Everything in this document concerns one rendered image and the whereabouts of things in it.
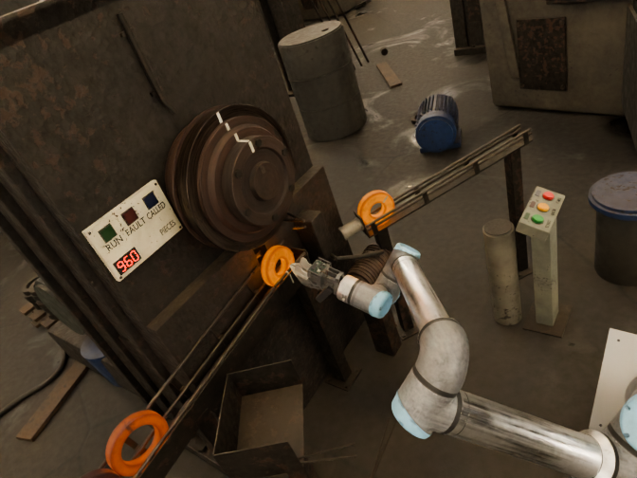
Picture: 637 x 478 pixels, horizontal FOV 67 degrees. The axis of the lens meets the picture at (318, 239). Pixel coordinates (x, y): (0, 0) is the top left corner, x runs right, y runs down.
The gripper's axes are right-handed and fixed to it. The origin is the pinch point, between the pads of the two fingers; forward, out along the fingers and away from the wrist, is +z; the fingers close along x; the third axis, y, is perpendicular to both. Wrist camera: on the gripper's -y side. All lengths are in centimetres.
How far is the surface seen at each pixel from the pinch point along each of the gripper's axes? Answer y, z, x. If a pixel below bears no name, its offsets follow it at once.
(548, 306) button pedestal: -38, -84, -63
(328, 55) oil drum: -46, 131, -235
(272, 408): -8.0, -21.7, 43.8
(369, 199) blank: 4.7, -8.2, -41.3
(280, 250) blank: 2.1, 7.6, -2.6
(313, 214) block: 3.0, 7.1, -24.2
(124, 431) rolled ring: -1, 7, 73
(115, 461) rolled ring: -6, 6, 80
